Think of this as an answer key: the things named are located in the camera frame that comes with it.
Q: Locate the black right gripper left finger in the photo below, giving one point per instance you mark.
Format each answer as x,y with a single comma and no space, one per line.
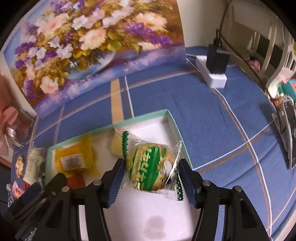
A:
61,221

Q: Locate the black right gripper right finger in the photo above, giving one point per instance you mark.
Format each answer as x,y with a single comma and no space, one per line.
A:
231,206

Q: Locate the purple snack pack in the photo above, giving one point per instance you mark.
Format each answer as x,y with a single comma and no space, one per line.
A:
15,191

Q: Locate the small red snack pack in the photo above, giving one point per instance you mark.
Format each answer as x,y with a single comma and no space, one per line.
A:
76,181

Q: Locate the cream white snack pack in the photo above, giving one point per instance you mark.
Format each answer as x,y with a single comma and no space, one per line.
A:
35,165

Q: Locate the orange white candy pack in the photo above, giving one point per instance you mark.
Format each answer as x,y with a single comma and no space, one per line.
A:
19,166

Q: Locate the green white cookie pack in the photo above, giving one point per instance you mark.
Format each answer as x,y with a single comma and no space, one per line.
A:
152,167

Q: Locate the yellow wrapped pastry pack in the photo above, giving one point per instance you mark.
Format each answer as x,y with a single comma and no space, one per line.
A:
78,158

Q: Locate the white tray with teal rim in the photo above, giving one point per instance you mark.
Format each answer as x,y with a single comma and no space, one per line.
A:
135,215

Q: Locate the blue plaid tablecloth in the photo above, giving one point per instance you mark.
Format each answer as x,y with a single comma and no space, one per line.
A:
228,134

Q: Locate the pale yellow wrapped ball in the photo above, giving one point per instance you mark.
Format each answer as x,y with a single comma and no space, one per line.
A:
116,143

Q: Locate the pink flower bouquet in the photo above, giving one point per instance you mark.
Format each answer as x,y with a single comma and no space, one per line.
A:
16,124

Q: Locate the black magazine holder stand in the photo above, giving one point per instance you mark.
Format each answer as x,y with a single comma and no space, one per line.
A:
284,121

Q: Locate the black power adapter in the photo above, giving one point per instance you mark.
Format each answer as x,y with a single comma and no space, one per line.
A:
217,56

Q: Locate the floral painting canvas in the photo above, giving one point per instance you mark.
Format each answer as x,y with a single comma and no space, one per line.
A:
56,51

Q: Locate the white shelf unit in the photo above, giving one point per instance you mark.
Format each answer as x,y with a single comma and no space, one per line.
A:
255,31

